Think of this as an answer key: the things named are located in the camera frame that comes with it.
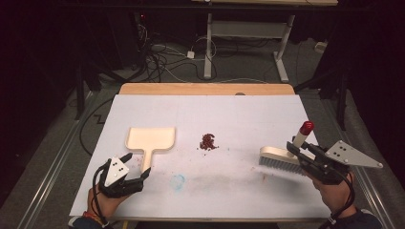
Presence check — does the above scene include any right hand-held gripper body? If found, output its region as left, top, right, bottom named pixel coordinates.
left=297, top=139, right=384, bottom=186

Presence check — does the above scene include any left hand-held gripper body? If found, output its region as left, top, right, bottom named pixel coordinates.
left=97, top=156, right=145, bottom=199

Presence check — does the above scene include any red-tipped wooden hand brush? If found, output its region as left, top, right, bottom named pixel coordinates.
left=258, top=120, right=315, bottom=177

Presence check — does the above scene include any beige plastic dustpan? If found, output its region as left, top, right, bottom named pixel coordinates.
left=124, top=126, right=177, bottom=175

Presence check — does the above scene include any pile of red beans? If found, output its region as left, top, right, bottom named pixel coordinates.
left=199, top=133, right=221, bottom=153

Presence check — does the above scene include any person's left hand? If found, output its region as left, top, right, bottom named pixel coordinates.
left=87, top=185, right=132, bottom=221

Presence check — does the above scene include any person's right hand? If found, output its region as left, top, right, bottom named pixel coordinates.
left=306, top=170, right=356, bottom=215

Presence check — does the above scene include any black metal stand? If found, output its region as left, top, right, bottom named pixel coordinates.
left=74, top=58, right=142, bottom=122
left=294, top=68, right=349, bottom=132

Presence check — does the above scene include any white table cover sheet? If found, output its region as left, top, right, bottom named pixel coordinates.
left=69, top=94, right=332, bottom=220

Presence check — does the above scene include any white socket box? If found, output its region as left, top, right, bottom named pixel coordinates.
left=314, top=41, right=329, bottom=54

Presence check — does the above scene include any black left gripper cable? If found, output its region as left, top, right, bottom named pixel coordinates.
left=91, top=163, right=111, bottom=228

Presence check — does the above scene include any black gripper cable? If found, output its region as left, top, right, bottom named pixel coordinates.
left=91, top=163, right=111, bottom=228
left=318, top=171, right=356, bottom=229

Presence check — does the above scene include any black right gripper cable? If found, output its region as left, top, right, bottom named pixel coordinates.
left=318, top=171, right=356, bottom=229

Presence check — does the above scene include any metal floor rail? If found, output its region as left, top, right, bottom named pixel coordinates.
left=320, top=98, right=399, bottom=229
left=16, top=91, right=97, bottom=229

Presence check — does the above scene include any red woven bracelet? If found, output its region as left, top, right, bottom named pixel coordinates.
left=82, top=211, right=103, bottom=224

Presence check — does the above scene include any black floor cable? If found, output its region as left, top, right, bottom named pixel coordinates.
left=78, top=96, right=115, bottom=157

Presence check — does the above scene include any tangle of floor cables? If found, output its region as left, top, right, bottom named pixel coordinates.
left=135, top=12, right=221, bottom=84

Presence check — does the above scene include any white desk frame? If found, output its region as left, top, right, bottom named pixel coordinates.
left=190, top=0, right=339, bottom=84

